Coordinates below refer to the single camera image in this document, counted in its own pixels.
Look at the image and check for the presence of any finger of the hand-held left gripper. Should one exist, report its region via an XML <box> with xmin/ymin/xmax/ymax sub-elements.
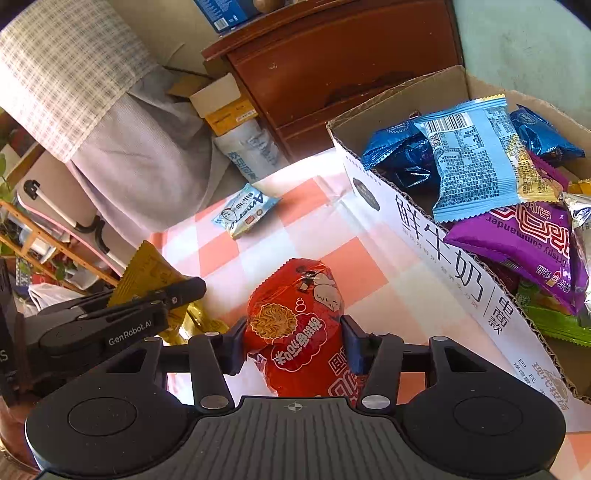
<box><xmin>69</xmin><ymin>276</ymin><xmax>208</xmax><ymax>320</ymax></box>

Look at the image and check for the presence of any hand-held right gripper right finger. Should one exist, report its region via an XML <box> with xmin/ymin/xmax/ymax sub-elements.
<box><xmin>341</xmin><ymin>314</ymin><xmax>500</xmax><ymax>413</ymax></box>

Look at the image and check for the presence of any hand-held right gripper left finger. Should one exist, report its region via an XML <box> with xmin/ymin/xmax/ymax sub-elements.
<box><xmin>92</xmin><ymin>316</ymin><xmax>250</xmax><ymax>414</ymax></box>

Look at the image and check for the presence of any gold snack packet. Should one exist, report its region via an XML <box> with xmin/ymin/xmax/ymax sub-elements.
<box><xmin>108</xmin><ymin>240</ymin><xmax>228</xmax><ymax>346</ymax></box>

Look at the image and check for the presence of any red noodle snack packet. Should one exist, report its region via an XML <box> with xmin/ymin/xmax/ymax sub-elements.
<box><xmin>242</xmin><ymin>258</ymin><xmax>366</xmax><ymax>400</ymax></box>

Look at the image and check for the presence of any shiny blue snack packet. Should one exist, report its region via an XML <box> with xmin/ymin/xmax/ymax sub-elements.
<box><xmin>508</xmin><ymin>105</ymin><xmax>586</xmax><ymax>163</ymax></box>
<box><xmin>360</xmin><ymin>119</ymin><xmax>440</xmax><ymax>195</ymax></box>

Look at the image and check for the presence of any purple snack packet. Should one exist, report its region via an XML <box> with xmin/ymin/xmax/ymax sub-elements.
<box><xmin>445</xmin><ymin>152</ymin><xmax>588</xmax><ymax>315</ymax></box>

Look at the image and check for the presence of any green snack packet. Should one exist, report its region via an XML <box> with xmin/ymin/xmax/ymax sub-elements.
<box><xmin>516</xmin><ymin>281</ymin><xmax>591</xmax><ymax>343</ymax></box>

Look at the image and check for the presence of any large light blue snack packet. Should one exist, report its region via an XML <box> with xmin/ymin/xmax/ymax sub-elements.
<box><xmin>413</xmin><ymin>92</ymin><xmax>571</xmax><ymax>225</ymax></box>

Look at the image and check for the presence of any small light blue snack packet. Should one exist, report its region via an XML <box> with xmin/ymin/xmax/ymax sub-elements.
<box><xmin>211</xmin><ymin>183</ymin><xmax>283</xmax><ymax>240</ymax></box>

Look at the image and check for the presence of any wooden rack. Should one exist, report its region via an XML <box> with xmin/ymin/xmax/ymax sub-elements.
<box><xmin>0</xmin><ymin>198</ymin><xmax>119</xmax><ymax>289</ymax></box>

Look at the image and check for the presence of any orange checked tablecloth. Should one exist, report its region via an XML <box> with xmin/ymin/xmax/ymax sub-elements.
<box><xmin>147</xmin><ymin>148</ymin><xmax>591</xmax><ymax>480</ymax></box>

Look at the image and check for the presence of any lilac cloth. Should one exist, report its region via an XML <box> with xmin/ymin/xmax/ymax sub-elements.
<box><xmin>68</xmin><ymin>69</ymin><xmax>232</xmax><ymax>237</ymax></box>

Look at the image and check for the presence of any pink folding chair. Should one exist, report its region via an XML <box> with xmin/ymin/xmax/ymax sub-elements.
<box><xmin>16</xmin><ymin>151</ymin><xmax>131</xmax><ymax>274</ymax></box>

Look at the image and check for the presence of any white printed sack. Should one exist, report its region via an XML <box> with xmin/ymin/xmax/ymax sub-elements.
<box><xmin>213</xmin><ymin>117</ymin><xmax>292</xmax><ymax>182</ymax></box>

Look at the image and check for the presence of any small open cardboard box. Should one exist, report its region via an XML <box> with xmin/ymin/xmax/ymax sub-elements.
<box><xmin>166</xmin><ymin>71</ymin><xmax>257</xmax><ymax>137</ymax></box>

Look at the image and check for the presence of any brown wooden nightstand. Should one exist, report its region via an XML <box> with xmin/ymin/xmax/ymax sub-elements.
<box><xmin>202</xmin><ymin>0</ymin><xmax>465</xmax><ymax>163</ymax></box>

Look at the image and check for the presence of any blue carton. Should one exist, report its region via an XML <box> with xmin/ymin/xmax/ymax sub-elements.
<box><xmin>194</xmin><ymin>0</ymin><xmax>260</xmax><ymax>33</ymax></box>

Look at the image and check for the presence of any light blue sofa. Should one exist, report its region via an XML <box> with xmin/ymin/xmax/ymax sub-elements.
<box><xmin>452</xmin><ymin>0</ymin><xmax>591</xmax><ymax>121</ymax></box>

